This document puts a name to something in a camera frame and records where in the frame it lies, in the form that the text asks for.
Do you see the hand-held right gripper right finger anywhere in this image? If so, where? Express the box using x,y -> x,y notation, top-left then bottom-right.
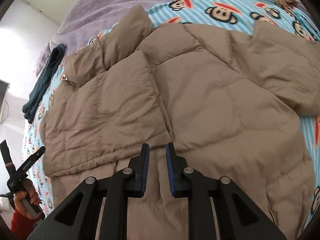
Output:
166,143 -> 288,240

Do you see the person's left hand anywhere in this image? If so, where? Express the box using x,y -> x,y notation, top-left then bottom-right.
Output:
14,179 -> 42,219

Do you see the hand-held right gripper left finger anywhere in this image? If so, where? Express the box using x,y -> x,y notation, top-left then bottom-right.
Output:
27,143 -> 150,240

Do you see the monkey print striped blanket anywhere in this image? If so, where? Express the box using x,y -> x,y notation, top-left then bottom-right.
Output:
21,0 -> 320,227

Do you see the purple blanket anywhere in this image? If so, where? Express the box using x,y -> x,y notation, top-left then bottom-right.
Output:
32,0 -> 220,77

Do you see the person's left forearm red sleeve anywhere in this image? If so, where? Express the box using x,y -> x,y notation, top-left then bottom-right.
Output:
10,208 -> 36,238

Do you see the tan puffer jacket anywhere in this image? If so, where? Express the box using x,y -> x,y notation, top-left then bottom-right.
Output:
40,4 -> 320,240

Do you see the dark teal garment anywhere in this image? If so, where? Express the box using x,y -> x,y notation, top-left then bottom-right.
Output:
22,44 -> 67,124

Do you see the grey furniture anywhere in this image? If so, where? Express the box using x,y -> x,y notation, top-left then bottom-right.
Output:
0,79 -> 10,124

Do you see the white door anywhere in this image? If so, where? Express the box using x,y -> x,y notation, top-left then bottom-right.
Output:
23,0 -> 84,29

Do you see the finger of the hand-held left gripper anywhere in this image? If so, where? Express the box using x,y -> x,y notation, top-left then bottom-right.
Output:
30,147 -> 46,160
0,140 -> 13,178

